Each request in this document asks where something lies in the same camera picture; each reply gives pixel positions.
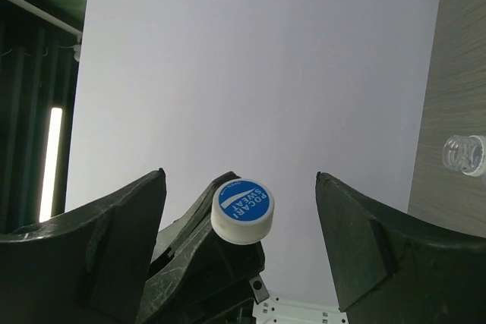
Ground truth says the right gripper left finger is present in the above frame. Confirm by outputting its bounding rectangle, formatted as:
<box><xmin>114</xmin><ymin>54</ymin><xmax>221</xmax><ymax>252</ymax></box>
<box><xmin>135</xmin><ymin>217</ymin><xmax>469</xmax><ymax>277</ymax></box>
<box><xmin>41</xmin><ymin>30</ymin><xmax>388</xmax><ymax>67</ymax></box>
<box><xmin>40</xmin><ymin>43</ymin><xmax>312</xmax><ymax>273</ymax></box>
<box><xmin>1</xmin><ymin>169</ymin><xmax>166</xmax><ymax>323</ymax></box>

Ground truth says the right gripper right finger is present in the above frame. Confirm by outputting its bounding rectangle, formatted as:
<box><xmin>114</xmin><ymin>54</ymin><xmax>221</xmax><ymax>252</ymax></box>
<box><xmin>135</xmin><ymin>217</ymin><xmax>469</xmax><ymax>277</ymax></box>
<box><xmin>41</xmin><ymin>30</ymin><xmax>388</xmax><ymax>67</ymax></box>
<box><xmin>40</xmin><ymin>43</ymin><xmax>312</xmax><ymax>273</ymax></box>
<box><xmin>315</xmin><ymin>172</ymin><xmax>485</xmax><ymax>323</ymax></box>

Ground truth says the clear unlabelled plastic bottle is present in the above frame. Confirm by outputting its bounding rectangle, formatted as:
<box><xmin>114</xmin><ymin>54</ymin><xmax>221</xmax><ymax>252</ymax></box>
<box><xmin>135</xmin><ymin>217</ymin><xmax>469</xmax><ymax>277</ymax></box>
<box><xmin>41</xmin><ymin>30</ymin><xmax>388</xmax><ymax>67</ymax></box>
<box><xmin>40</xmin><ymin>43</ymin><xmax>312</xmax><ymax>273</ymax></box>
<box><xmin>442</xmin><ymin>135</ymin><xmax>485</xmax><ymax>177</ymax></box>

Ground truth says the white blue bottle cap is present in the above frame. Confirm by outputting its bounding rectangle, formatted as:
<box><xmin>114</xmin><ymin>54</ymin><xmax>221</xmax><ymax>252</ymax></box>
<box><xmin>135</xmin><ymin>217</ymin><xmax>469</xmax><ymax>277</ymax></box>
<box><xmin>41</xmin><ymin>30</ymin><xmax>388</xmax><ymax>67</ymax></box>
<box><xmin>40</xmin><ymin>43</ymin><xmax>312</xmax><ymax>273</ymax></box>
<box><xmin>210</xmin><ymin>178</ymin><xmax>275</xmax><ymax>245</ymax></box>

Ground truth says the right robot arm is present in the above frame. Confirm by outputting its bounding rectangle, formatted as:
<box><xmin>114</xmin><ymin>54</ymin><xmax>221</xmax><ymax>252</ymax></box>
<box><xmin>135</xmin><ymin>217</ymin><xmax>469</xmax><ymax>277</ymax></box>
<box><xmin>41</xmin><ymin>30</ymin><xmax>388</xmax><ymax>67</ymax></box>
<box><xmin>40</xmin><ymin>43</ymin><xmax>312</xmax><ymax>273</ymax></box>
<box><xmin>1</xmin><ymin>169</ymin><xmax>485</xmax><ymax>323</ymax></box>

